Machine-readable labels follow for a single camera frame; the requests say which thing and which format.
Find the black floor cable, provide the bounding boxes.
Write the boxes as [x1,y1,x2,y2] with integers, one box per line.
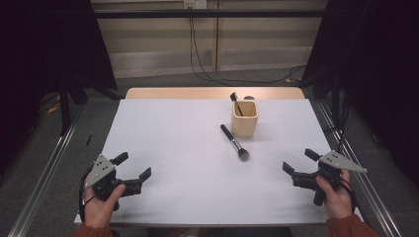
[324,124,347,154]

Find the black metal stand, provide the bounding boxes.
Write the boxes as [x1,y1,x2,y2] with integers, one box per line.
[58,78,72,136]
[330,72,342,129]

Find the black horizontal frame bar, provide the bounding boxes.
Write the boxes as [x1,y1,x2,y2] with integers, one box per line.
[93,9,327,19]

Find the person's left hand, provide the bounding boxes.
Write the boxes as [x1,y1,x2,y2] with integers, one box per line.
[82,182,126,229]

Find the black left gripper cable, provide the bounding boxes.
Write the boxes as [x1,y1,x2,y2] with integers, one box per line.
[77,166,97,223]

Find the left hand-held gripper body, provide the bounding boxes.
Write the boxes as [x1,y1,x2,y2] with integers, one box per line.
[84,154,144,211]

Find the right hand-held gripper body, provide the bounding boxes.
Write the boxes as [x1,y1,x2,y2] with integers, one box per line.
[291,149,368,207]

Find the black wall cable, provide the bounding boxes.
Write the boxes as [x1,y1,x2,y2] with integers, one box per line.
[191,8,307,85]
[189,8,307,85]

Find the white table mat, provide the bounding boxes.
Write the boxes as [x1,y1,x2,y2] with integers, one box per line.
[73,98,365,228]

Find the white wall socket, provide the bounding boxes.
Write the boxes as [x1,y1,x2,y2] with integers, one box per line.
[183,0,208,10]

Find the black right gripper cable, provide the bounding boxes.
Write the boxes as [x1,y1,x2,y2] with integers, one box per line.
[339,179,358,215]

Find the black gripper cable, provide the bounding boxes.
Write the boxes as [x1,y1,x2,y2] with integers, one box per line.
[339,179,358,215]
[77,166,97,223]

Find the cream square ceramic cup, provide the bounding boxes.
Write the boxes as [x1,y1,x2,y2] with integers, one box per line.
[230,100,260,138]

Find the aluminium floor rail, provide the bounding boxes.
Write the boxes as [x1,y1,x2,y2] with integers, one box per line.
[8,105,85,237]
[315,100,403,237]

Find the black curtain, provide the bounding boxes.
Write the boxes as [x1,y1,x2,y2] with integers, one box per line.
[300,0,419,189]
[0,0,118,176]

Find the black powder makeup brush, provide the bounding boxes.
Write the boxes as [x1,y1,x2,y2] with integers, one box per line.
[219,123,250,163]

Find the thin black makeup brush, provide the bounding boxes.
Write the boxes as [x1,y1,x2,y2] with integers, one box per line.
[229,92,245,118]

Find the person's right hand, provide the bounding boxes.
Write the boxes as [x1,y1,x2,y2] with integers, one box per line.
[315,169,354,220]

